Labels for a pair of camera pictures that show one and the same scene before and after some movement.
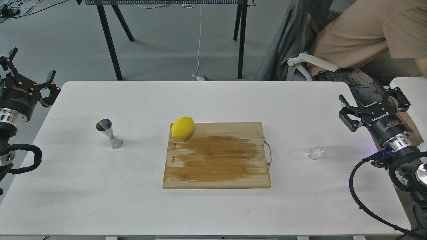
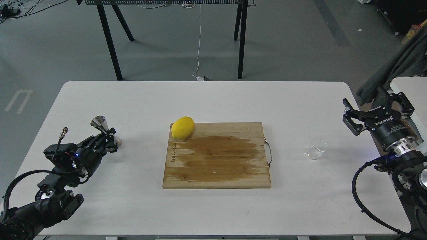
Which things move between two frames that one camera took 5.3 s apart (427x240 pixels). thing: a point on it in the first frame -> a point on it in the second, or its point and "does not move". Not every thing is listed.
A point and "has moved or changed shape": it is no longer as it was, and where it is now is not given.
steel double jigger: [105, 126] has moved or changed shape
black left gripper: [19, 95] -> [89, 152]
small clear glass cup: [317, 146] does not move
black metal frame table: [240, 24] does not move
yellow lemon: [182, 127] does not move
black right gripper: [383, 125] does not move
